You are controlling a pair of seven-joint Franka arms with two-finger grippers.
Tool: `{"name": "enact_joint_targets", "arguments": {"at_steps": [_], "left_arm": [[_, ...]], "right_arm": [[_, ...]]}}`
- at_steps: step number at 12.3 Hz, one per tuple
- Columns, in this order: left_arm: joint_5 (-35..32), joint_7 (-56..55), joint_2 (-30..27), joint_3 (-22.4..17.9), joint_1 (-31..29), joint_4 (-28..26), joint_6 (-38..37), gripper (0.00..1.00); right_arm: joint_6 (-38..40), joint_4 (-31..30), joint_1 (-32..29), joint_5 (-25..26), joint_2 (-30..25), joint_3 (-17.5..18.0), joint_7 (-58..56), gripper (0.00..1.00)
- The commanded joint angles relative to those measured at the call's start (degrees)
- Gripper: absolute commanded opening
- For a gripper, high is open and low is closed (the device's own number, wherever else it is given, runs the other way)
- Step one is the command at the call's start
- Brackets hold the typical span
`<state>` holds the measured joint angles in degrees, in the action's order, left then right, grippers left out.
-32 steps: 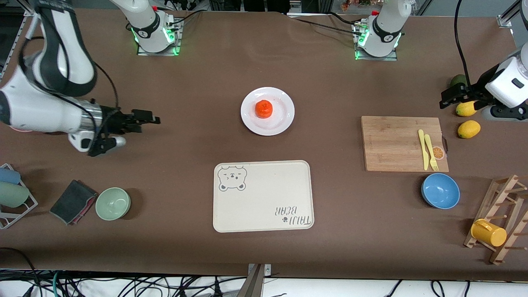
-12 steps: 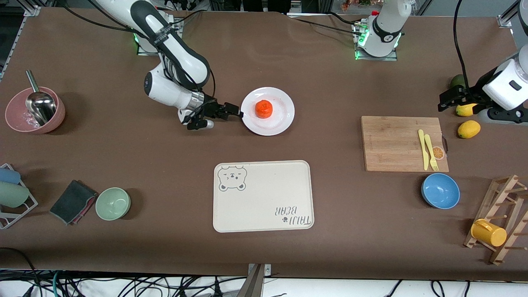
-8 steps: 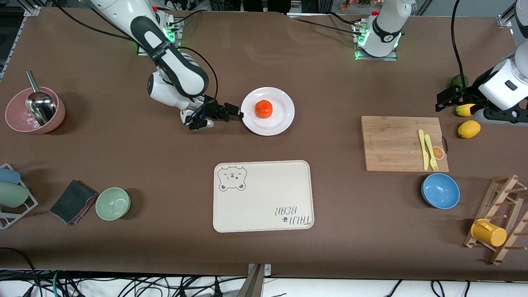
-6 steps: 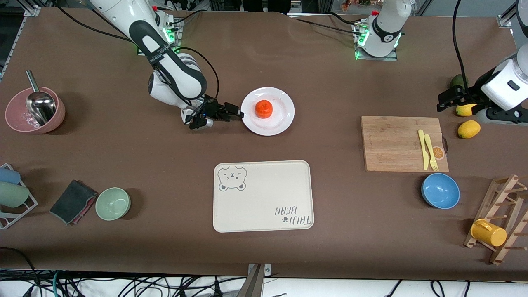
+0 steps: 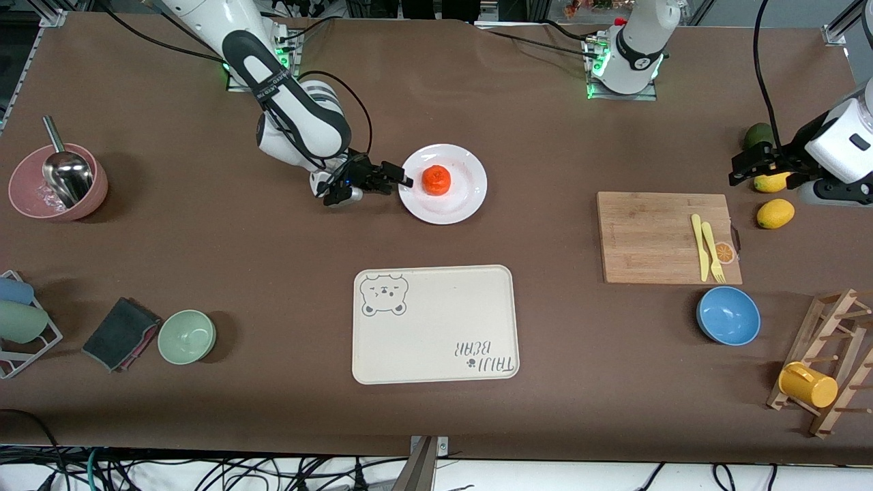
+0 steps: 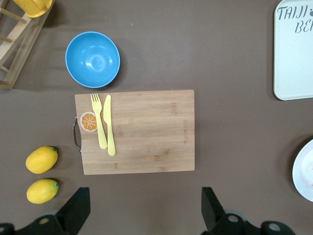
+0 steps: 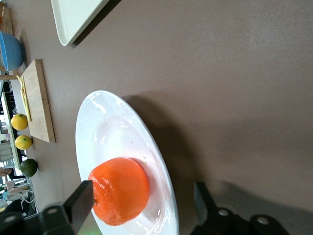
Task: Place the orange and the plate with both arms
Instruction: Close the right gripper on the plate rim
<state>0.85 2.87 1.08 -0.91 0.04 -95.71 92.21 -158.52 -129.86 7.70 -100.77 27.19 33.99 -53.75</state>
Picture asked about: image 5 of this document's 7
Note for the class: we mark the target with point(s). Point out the pale green bowl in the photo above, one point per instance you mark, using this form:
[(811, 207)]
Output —
[(186, 337)]

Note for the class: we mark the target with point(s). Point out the orange fruit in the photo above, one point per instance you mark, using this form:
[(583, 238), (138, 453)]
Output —
[(436, 180)]

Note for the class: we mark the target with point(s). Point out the white round plate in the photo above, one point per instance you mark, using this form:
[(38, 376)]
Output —
[(457, 198)]

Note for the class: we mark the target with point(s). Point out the metal scoop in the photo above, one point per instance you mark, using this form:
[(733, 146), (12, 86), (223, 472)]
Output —
[(68, 174)]

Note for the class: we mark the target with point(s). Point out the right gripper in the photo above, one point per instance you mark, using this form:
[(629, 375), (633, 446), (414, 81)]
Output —
[(359, 172)]

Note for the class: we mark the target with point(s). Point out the green avocado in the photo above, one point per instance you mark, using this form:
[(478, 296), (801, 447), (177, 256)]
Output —
[(757, 135)]

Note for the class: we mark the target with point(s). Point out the wooden peg rack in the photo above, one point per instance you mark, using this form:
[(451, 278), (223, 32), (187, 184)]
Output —
[(796, 351)]

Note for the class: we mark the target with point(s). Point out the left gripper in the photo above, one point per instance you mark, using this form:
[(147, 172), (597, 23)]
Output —
[(784, 154)]

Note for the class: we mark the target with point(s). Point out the yellow lemon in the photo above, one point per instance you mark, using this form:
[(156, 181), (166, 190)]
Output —
[(771, 183), (775, 213)]

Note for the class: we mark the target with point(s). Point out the yellow plastic fork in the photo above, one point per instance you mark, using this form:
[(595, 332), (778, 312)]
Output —
[(711, 249)]

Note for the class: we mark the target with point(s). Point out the pale green cup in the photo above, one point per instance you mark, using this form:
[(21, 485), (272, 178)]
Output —
[(20, 322)]

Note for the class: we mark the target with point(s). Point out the blue bowl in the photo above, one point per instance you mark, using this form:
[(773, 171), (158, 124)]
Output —
[(728, 316)]

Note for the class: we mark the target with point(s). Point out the yellow mug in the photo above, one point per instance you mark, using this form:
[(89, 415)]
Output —
[(811, 387)]

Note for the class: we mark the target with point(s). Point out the aluminium frame rail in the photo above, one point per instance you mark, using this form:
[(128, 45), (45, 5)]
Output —
[(835, 34), (54, 17)]

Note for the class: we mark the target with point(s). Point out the dark grey folded cloth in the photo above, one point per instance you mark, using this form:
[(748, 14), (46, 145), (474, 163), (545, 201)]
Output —
[(116, 334)]

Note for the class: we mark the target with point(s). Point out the white tray with bear print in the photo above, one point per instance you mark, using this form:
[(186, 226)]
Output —
[(436, 327)]

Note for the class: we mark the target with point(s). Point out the clear ice cubes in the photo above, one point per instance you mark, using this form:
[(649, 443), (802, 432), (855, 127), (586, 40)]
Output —
[(51, 199)]

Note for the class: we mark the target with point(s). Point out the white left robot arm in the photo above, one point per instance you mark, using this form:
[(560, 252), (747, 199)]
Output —
[(634, 48)]

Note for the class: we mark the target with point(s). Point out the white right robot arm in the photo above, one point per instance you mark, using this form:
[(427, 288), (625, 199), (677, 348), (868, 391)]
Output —
[(300, 116)]

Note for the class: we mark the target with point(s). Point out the orange slice toy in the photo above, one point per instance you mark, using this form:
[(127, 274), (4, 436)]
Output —
[(726, 254)]

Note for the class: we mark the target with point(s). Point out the pink bowl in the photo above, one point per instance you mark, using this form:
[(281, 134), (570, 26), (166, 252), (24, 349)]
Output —
[(24, 191)]

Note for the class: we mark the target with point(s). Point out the blue cup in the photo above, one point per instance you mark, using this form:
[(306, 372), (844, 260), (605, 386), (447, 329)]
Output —
[(13, 291)]

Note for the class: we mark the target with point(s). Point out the yellow plastic knife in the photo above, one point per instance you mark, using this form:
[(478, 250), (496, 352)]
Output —
[(699, 245)]

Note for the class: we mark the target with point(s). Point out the wooden cutting board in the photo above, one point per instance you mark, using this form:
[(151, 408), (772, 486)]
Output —
[(648, 239)]

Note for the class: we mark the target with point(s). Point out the metal table clamp bracket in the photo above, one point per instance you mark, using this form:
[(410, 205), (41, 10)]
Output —
[(423, 467)]

